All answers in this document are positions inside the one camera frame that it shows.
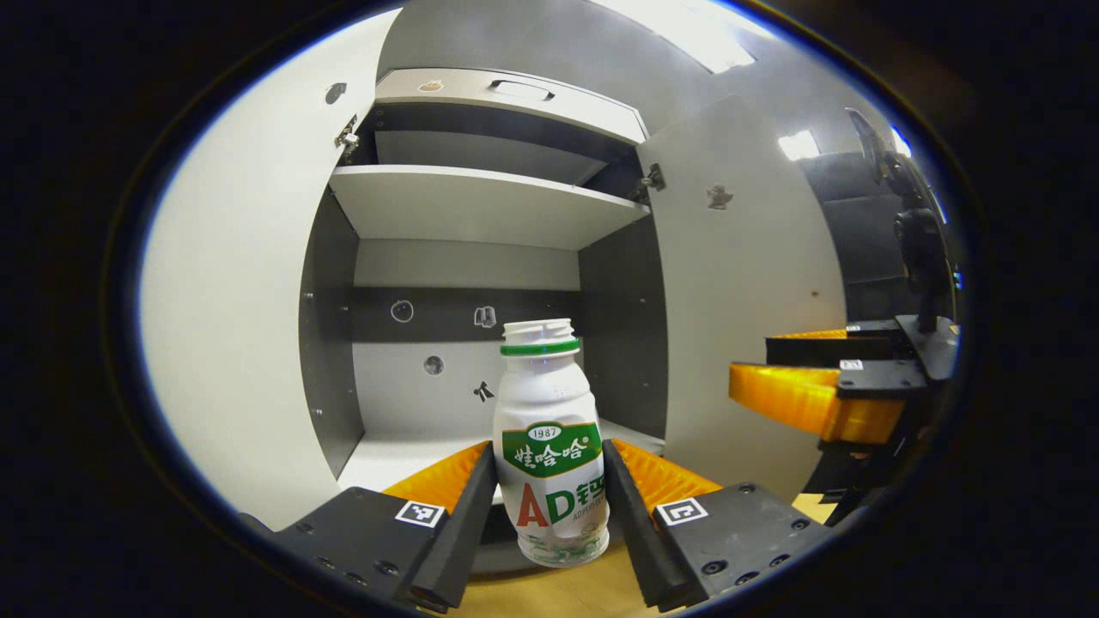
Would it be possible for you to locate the long ceiling light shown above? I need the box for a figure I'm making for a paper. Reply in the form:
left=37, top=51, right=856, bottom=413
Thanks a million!
left=601, top=0, right=756, bottom=74

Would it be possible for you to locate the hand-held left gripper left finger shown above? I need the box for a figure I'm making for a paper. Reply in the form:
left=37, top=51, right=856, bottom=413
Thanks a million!
left=273, top=440, right=499, bottom=613

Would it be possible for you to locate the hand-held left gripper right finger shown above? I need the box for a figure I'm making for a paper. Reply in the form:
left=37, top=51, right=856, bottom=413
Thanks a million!
left=601, top=438, right=834, bottom=612

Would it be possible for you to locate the white bottle green label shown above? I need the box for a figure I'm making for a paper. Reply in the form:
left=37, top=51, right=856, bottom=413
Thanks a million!
left=493, top=318, right=612, bottom=568

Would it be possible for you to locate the black backdrop cloth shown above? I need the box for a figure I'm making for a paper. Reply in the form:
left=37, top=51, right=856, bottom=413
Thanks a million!
left=803, top=150, right=915, bottom=323

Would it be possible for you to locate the white cabinet shelf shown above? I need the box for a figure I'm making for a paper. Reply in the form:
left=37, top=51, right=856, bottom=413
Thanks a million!
left=329, top=165, right=651, bottom=251

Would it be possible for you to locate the white cabinet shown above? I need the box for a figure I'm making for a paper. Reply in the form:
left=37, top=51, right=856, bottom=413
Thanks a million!
left=298, top=67, right=671, bottom=533

